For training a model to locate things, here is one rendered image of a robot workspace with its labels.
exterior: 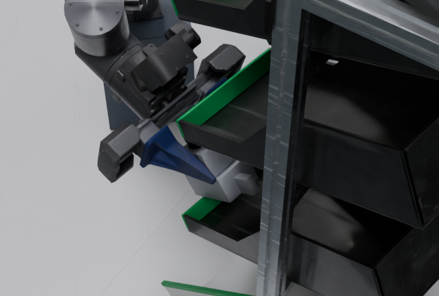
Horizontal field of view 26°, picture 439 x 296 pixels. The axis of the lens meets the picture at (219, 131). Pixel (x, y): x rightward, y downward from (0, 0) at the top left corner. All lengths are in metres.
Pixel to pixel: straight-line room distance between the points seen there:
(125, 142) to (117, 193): 0.55
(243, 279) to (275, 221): 0.38
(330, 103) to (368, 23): 0.30
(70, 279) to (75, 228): 0.09
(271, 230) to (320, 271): 0.08
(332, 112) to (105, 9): 0.24
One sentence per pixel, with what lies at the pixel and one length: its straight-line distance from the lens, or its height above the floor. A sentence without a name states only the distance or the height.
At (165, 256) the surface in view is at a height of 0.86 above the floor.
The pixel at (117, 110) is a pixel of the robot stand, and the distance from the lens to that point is 1.50.
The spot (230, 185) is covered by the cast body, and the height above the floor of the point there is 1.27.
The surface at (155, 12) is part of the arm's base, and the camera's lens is 1.42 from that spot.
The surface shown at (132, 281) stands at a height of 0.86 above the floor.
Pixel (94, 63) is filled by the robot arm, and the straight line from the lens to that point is 0.99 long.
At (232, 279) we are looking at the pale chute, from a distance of 1.19.
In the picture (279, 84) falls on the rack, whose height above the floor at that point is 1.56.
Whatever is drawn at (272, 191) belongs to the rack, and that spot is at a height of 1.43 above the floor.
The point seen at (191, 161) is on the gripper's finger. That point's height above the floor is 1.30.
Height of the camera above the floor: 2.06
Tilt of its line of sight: 51 degrees down
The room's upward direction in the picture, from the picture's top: straight up
